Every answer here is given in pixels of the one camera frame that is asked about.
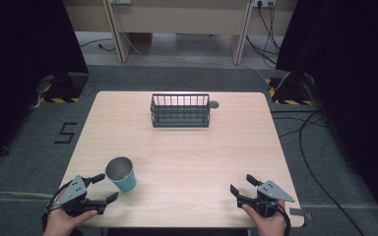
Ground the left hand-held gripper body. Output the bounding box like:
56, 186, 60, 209
58, 175, 108, 217

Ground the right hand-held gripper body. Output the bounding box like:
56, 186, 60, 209
236, 180, 295, 218

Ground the teal cup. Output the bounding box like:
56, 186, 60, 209
104, 156, 137, 193

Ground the person's left hand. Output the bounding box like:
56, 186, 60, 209
42, 206, 98, 236

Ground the person's right hand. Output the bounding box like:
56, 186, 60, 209
241, 200, 287, 236

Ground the black stand base striped tape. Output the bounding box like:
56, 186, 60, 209
38, 72, 90, 104
266, 71, 313, 106

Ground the black curtain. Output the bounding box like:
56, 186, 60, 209
0, 0, 90, 166
275, 0, 378, 227

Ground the beige wooden desk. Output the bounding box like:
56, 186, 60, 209
62, 0, 299, 65

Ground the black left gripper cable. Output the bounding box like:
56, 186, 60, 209
41, 186, 64, 230

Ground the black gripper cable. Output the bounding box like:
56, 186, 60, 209
276, 204, 292, 236
41, 186, 64, 230

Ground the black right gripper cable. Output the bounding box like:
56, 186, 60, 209
276, 204, 292, 236

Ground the long black floor cable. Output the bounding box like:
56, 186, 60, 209
297, 110, 366, 236

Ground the dark wire basket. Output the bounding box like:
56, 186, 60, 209
150, 93, 212, 129

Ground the short black floor cable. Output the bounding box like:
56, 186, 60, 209
79, 37, 116, 52

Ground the bundle of black plug cables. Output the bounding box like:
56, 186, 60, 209
245, 4, 282, 68

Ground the white wall socket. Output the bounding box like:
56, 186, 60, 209
252, 0, 277, 8

